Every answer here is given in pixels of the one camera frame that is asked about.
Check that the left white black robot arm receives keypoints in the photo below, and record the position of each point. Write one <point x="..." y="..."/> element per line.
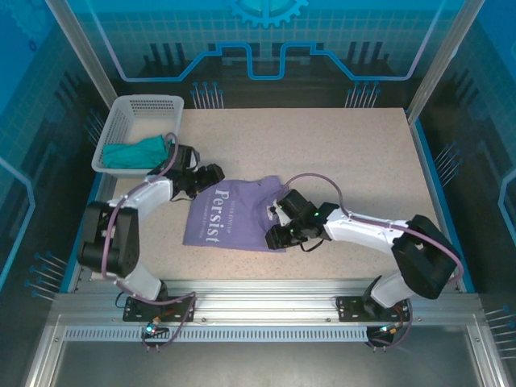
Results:
<point x="153" y="193"/>

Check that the white plastic mesh basket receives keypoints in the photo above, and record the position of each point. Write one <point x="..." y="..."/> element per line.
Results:
<point x="121" y="117"/>

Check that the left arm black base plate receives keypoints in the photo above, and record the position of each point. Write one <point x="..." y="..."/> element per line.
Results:
<point x="137" y="312"/>

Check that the aluminium mounting rail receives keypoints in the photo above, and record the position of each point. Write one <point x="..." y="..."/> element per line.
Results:
<point x="262" y="300"/>

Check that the purple t-shirt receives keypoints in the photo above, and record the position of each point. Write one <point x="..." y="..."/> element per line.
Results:
<point x="242" y="225"/>

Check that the aluminium frame bar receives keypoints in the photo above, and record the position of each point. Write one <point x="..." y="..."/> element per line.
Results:
<point x="485" y="354"/>
<point x="44" y="363"/>

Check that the teal cloth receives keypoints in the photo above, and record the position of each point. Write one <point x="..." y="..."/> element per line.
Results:
<point x="129" y="155"/>

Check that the aluminium frame post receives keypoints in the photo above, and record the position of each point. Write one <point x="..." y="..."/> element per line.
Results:
<point x="80" y="48"/>
<point x="443" y="60"/>

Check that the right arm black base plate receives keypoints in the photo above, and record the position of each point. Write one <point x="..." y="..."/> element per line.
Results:
<point x="348" y="310"/>

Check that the small LED circuit board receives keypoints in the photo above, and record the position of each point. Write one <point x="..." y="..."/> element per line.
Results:
<point x="151" y="329"/>
<point x="387" y="329"/>

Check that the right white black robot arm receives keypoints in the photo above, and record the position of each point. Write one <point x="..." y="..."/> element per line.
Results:
<point x="363" y="230"/>

